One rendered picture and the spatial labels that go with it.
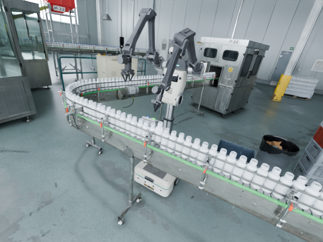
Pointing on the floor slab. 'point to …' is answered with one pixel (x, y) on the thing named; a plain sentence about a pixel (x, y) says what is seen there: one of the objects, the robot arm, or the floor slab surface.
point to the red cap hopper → (59, 10)
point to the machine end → (229, 72)
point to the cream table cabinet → (112, 66)
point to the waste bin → (279, 158)
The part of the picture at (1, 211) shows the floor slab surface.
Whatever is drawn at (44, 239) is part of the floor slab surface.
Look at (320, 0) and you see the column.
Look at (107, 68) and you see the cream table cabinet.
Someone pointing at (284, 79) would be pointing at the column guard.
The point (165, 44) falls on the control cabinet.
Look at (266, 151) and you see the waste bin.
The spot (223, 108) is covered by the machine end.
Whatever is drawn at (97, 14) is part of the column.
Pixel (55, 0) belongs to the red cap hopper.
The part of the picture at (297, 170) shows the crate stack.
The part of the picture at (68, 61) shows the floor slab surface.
